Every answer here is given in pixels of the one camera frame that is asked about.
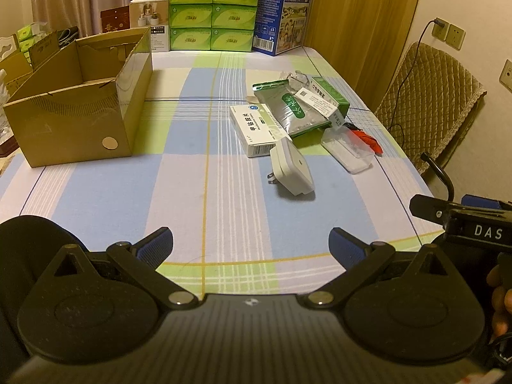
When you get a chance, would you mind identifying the brown red box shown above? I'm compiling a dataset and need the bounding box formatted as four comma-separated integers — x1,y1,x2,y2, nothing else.
100,5,131,33

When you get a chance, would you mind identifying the white chair back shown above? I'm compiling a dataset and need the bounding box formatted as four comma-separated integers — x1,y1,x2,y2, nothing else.
0,34,20,63

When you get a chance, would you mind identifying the quilted chair cover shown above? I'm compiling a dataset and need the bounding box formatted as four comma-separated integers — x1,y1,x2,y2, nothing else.
373,41,488,175

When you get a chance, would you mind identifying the white power adapter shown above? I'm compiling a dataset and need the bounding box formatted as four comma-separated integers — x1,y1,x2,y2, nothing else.
267,138,316,197

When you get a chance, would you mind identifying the black plug cable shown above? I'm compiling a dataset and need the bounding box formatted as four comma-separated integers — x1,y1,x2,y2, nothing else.
388,17,448,147

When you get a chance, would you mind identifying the plaid cloth covered desktop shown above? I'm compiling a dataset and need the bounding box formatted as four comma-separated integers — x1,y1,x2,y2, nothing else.
0,45,451,301

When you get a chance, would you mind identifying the white wall socket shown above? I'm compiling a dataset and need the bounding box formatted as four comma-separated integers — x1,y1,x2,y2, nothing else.
499,59,512,97

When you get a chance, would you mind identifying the person's right hand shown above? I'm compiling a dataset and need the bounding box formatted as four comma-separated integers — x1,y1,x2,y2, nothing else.
485,262,512,341

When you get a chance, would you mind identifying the large cardboard box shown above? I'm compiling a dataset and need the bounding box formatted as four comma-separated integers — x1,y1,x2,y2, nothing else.
2,27,154,168

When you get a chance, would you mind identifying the black chair armrest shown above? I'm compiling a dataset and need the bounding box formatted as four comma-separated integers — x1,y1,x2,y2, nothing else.
420,152,456,202

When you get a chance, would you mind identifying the clear plastic case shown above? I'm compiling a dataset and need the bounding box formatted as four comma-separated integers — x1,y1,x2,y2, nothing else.
321,127,375,175

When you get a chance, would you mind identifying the white picture box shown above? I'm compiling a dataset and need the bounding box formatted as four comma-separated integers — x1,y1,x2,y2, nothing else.
128,0,171,53

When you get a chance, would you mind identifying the small brown cardboard box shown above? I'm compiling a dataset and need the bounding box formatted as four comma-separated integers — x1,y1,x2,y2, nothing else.
0,51,34,96

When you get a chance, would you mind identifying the silver green foil pouch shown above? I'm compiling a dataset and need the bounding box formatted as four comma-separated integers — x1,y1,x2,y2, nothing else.
252,80,333,139

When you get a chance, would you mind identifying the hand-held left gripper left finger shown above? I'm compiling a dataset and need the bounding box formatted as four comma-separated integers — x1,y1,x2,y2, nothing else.
53,227,200,310

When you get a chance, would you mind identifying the black bag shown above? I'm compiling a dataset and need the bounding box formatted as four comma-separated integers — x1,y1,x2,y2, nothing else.
55,26,80,49

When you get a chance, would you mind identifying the wall socket with plug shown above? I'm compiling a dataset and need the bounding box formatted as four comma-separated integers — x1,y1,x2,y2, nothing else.
431,17,449,41

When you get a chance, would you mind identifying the yellow curtain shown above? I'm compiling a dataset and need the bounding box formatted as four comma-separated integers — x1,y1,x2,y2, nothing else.
306,0,427,111

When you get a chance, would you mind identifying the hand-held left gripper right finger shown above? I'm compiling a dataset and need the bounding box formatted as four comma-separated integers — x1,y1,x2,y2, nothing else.
308,227,449,309

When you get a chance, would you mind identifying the empty wall socket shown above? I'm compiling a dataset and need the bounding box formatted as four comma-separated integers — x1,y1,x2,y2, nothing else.
445,23,467,51

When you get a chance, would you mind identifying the white medicine box blue label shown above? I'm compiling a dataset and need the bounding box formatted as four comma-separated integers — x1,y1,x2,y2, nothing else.
229,103,288,159

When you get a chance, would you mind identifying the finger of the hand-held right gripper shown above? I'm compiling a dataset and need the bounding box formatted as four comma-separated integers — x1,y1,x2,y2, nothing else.
461,194,504,211
409,194,454,225

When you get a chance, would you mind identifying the red small item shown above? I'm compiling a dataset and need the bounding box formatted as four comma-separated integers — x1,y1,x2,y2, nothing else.
344,122,384,156

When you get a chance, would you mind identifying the blue milk carton box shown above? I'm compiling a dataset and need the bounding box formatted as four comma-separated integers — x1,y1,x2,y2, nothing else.
252,0,315,57

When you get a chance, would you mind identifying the stack of green tissue packs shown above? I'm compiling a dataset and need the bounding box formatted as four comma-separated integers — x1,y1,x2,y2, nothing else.
167,0,261,53

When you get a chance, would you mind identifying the white medicine box green print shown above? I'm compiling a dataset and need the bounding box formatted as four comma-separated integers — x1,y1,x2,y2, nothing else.
295,87,346,130

